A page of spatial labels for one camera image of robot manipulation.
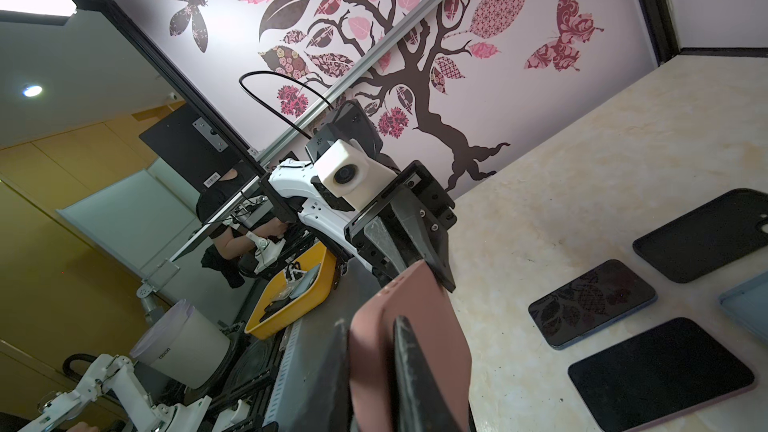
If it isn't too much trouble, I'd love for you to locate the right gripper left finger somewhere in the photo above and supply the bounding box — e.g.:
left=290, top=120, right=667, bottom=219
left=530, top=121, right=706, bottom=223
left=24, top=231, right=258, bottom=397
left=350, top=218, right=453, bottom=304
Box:
left=290, top=319, right=351, bottom=432

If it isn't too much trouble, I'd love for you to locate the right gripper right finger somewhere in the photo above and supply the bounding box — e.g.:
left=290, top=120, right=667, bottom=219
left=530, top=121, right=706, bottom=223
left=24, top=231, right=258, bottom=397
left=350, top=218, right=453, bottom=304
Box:
left=393, top=316, right=460, bottom=432

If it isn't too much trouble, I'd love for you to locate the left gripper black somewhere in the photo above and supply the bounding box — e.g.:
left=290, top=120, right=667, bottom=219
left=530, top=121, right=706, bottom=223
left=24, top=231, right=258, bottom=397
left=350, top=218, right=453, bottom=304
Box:
left=344, top=160, right=457, bottom=293

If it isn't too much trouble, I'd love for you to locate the pink phone case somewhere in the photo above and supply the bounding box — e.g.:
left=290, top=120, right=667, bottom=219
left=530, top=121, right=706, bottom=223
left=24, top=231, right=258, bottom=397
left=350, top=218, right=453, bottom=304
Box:
left=349, top=261, right=472, bottom=431

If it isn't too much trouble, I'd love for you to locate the dark blue phone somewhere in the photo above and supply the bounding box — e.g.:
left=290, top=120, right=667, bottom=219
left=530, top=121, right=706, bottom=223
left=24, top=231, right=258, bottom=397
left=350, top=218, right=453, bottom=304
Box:
left=528, top=259, right=657, bottom=350

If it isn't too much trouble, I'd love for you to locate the black phone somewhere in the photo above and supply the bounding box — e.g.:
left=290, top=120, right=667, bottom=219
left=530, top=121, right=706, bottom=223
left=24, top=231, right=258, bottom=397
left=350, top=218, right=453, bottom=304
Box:
left=568, top=317, right=756, bottom=431

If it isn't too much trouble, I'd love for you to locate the black phone case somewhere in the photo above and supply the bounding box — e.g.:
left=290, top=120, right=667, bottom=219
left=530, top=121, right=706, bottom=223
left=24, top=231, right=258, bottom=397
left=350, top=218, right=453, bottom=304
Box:
left=632, top=188, right=767, bottom=284

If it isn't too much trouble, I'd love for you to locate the light blue phone case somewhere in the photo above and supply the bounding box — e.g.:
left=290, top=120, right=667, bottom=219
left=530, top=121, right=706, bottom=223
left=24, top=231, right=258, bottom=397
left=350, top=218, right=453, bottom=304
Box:
left=718, top=272, right=768, bottom=343

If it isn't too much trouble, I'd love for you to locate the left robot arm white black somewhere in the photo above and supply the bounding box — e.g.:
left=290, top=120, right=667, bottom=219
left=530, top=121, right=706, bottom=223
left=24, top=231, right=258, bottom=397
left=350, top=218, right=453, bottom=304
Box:
left=260, top=101, right=457, bottom=292

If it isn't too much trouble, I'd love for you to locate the yellow tray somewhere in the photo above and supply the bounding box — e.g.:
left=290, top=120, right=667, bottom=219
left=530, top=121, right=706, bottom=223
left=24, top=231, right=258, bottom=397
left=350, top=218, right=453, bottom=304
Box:
left=245, top=243, right=337, bottom=340

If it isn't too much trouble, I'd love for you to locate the white bucket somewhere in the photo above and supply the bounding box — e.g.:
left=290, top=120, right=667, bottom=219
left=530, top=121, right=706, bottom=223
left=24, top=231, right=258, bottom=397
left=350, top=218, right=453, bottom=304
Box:
left=130, top=300, right=231, bottom=389

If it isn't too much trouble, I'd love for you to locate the seated person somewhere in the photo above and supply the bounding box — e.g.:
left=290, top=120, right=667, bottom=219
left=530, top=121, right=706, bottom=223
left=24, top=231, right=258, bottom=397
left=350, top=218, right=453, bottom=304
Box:
left=196, top=162, right=289, bottom=289

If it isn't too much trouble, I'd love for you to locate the black monitor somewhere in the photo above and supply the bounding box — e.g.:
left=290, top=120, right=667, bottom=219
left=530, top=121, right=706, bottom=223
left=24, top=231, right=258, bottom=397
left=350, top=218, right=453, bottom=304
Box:
left=139, top=104, right=256, bottom=194

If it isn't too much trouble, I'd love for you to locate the white slotted cable duct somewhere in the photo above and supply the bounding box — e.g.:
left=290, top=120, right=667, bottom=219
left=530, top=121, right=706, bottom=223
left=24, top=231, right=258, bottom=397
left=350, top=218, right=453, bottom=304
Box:
left=262, top=319, right=302, bottom=429

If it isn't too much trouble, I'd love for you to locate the aluminium rail left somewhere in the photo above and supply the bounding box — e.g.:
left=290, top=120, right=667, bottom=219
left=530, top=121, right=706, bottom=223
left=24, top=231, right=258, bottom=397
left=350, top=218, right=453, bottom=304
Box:
left=238, top=0, right=444, bottom=168

